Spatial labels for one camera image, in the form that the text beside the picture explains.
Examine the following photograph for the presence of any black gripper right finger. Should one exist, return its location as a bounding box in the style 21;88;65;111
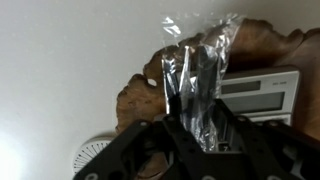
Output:
206;98;320;180

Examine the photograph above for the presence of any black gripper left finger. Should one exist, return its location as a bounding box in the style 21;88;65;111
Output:
72;95;206;180

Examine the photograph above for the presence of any clear packet of black cutlery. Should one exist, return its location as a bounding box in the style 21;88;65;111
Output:
160;13;247;153

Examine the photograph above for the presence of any live-edge wooden tray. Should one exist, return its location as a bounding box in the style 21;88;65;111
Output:
114;18;320;180

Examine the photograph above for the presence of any grey desk calculator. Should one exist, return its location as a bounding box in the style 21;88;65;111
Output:
213;65;302;127

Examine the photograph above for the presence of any white round slotted disc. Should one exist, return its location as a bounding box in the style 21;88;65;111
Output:
72;134;116;176

